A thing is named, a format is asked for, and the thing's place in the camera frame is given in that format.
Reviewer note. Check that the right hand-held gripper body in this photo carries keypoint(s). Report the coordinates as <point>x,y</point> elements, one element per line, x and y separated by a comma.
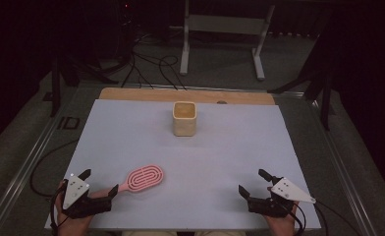
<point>279,200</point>

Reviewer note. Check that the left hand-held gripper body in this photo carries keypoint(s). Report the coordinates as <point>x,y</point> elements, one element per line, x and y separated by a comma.
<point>77,196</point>

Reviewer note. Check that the pink hairbrush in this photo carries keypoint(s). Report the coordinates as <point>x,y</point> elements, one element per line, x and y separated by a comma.
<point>146,177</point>

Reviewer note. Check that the beige square cup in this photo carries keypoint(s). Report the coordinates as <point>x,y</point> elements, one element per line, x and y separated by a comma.
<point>184,128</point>

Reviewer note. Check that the person's right hand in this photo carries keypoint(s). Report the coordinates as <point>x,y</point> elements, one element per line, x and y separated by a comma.
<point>284,226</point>

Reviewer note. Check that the person's left hand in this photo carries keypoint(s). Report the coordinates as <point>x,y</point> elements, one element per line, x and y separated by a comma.
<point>72,227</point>

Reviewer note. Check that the white table cover sheet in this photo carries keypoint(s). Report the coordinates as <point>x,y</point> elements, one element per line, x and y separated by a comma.
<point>187,164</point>

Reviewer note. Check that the black tripod stand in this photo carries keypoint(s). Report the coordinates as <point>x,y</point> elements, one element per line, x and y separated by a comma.
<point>325,105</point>
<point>55,88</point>

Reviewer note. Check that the metal rail frame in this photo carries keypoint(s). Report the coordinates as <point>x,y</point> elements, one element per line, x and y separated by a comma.
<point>28,170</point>

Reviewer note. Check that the white metal stand frame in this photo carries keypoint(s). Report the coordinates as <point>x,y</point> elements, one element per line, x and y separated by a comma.
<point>226,24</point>

